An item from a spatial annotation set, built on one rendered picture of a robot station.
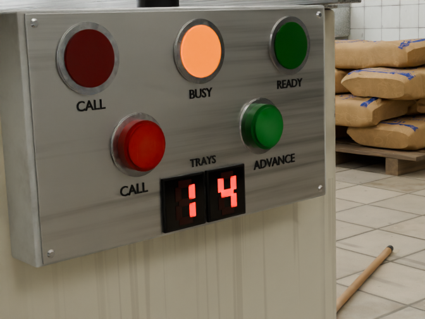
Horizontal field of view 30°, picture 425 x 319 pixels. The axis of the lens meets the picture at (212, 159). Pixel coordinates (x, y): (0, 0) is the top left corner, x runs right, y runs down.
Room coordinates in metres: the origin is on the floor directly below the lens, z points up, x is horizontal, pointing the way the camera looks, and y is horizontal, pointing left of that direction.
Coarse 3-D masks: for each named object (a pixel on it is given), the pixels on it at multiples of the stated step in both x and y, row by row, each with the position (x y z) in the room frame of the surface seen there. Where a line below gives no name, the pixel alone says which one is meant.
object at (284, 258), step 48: (144, 0) 0.58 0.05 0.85; (0, 144) 0.43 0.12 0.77; (0, 192) 0.43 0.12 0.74; (0, 240) 0.43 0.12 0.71; (192, 240) 0.52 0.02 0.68; (240, 240) 0.55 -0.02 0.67; (288, 240) 0.58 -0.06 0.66; (0, 288) 0.43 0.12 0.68; (48, 288) 0.45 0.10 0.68; (96, 288) 0.47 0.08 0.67; (144, 288) 0.49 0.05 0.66; (192, 288) 0.52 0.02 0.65; (240, 288) 0.55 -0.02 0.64; (288, 288) 0.58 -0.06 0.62
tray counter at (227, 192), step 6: (222, 174) 0.49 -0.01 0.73; (228, 174) 0.50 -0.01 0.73; (222, 180) 0.49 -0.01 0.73; (234, 180) 0.50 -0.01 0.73; (222, 186) 0.49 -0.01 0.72; (234, 186) 0.50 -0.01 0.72; (222, 192) 0.49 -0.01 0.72; (228, 192) 0.50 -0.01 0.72; (222, 198) 0.49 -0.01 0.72; (234, 198) 0.50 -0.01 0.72; (222, 204) 0.49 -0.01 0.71; (234, 204) 0.50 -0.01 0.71; (222, 210) 0.49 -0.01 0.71; (228, 210) 0.50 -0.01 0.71
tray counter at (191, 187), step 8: (184, 184) 0.47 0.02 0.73; (192, 184) 0.48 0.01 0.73; (176, 192) 0.47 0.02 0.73; (192, 192) 0.48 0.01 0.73; (176, 200) 0.47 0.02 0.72; (184, 200) 0.47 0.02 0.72; (176, 208) 0.47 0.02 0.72; (192, 208) 0.48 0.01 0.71; (176, 216) 0.47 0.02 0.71; (192, 216) 0.48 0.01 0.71; (184, 224) 0.47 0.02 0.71
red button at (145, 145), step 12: (144, 120) 0.45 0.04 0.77; (132, 132) 0.44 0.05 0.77; (144, 132) 0.45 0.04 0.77; (156, 132) 0.45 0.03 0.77; (120, 144) 0.44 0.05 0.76; (132, 144) 0.44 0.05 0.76; (144, 144) 0.44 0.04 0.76; (156, 144) 0.45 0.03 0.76; (120, 156) 0.44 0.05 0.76; (132, 156) 0.44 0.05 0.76; (144, 156) 0.44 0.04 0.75; (156, 156) 0.45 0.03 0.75; (132, 168) 0.44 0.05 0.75; (144, 168) 0.45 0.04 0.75
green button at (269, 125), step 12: (252, 108) 0.51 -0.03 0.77; (264, 108) 0.51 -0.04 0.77; (276, 108) 0.52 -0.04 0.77; (252, 120) 0.50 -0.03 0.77; (264, 120) 0.51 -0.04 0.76; (276, 120) 0.52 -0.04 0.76; (252, 132) 0.50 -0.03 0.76; (264, 132) 0.51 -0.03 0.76; (276, 132) 0.52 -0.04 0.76; (252, 144) 0.51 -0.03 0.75; (264, 144) 0.51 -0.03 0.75
